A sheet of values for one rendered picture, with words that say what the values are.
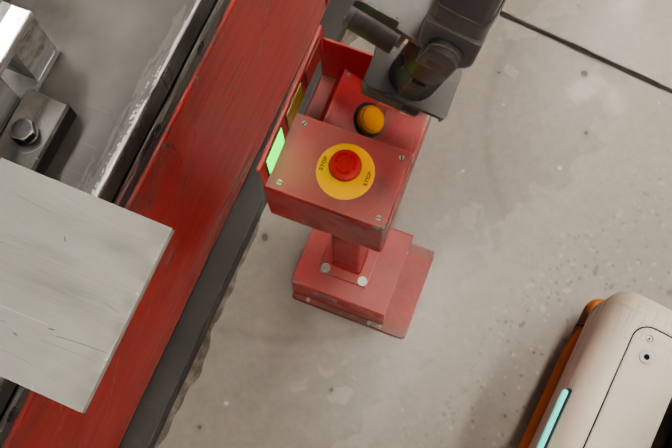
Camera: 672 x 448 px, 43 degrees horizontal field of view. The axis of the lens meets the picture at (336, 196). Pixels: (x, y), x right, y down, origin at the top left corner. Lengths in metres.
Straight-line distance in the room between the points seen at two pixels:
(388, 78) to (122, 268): 0.36
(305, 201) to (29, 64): 0.35
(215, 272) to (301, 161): 0.76
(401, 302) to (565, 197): 0.43
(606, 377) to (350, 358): 0.52
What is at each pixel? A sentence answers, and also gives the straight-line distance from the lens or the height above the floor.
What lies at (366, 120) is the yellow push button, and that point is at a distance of 1.10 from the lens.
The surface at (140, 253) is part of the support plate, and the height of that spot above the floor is 1.00.
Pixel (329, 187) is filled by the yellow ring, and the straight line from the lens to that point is 1.02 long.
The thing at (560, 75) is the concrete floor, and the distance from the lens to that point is 2.00.
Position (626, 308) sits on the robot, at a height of 0.28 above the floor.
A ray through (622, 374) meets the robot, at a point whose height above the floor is 0.28.
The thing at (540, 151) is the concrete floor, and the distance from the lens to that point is 1.92.
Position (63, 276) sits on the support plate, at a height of 1.00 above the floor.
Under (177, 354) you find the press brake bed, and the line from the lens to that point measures 1.75.
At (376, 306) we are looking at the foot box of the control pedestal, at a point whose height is 0.12.
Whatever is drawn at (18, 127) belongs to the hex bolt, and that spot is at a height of 0.92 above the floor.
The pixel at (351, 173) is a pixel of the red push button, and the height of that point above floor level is 0.81.
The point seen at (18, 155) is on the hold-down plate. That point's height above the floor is 0.90.
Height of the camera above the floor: 1.75
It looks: 73 degrees down
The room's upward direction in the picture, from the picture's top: 3 degrees counter-clockwise
